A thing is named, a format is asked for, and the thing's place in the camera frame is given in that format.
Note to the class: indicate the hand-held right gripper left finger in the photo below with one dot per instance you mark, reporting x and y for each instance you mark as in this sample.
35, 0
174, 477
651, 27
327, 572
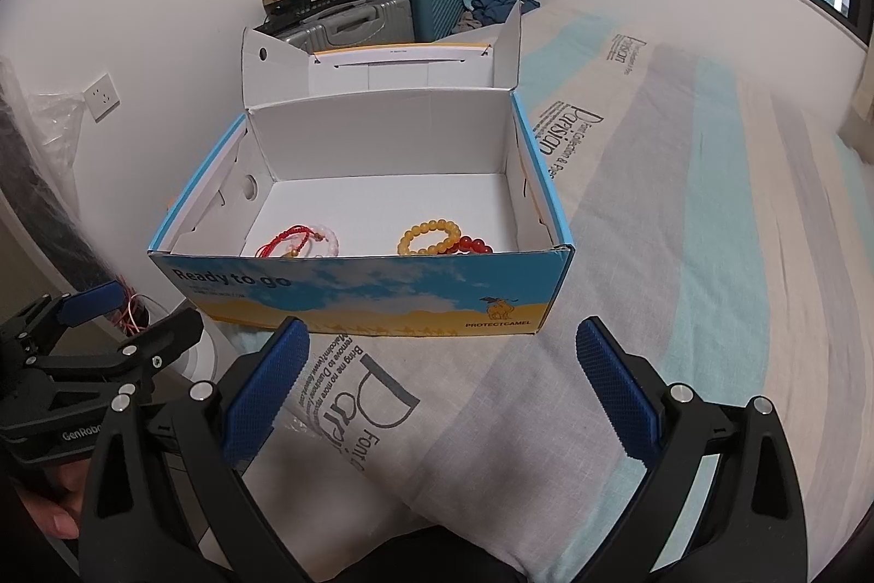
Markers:
266, 392

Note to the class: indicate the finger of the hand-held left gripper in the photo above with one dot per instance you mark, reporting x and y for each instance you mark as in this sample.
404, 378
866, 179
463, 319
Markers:
89, 299
160, 344

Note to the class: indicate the person's left hand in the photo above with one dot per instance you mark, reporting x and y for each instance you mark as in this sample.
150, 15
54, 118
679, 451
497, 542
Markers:
51, 504

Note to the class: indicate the blue and white cardboard box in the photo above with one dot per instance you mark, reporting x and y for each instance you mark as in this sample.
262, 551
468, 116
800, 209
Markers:
382, 146

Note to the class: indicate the plastic wrapped dark object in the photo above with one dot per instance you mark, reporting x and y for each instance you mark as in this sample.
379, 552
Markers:
41, 180

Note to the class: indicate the grey suitcase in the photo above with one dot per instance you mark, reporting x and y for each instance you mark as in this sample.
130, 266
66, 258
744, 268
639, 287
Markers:
355, 26

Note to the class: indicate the white wall socket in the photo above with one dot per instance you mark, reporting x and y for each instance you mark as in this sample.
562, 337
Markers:
102, 97

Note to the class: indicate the striped printed bed sheet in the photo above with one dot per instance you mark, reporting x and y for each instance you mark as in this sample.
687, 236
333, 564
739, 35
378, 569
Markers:
614, 180

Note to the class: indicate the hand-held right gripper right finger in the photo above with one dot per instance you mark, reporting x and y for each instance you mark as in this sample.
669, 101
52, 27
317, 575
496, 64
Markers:
618, 392

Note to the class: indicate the blue clothes heap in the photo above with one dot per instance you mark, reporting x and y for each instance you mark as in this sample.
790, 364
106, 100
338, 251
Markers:
498, 2

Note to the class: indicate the white round appliance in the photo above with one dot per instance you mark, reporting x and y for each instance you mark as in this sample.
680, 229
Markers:
198, 354

